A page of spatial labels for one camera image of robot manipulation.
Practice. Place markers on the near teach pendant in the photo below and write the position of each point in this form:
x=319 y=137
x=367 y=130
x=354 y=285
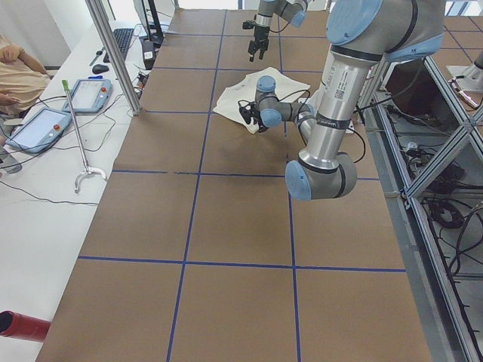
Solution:
x=41 y=131

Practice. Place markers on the grabber reach tool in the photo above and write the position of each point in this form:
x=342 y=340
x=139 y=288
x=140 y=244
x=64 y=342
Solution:
x=88 y=169

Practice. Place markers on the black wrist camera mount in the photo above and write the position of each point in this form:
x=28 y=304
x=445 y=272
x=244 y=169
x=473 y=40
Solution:
x=249 y=24
x=246 y=111

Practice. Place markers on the aluminium frame rail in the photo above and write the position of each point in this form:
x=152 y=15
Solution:
x=424 y=124

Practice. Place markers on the teach pendant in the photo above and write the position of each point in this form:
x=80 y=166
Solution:
x=89 y=95
x=41 y=131

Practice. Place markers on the red fire extinguisher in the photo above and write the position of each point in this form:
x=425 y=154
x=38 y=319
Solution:
x=24 y=327

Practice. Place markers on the far teach pendant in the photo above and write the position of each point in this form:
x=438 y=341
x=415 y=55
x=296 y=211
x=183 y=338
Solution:
x=89 y=95

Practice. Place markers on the black keyboard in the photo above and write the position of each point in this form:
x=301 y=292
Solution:
x=123 y=38

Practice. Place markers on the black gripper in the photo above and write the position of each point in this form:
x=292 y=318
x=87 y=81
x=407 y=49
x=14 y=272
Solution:
x=261 y=33
x=256 y=117

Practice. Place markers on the seated person beige shirt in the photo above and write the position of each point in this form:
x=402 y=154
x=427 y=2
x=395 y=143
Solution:
x=23 y=79

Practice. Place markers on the black computer mouse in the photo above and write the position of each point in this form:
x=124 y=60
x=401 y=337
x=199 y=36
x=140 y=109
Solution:
x=99 y=68

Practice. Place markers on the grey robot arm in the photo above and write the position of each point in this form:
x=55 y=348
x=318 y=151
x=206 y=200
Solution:
x=293 y=12
x=361 y=34

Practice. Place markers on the aluminium frame post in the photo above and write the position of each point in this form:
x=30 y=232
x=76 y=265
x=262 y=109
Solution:
x=101 y=22

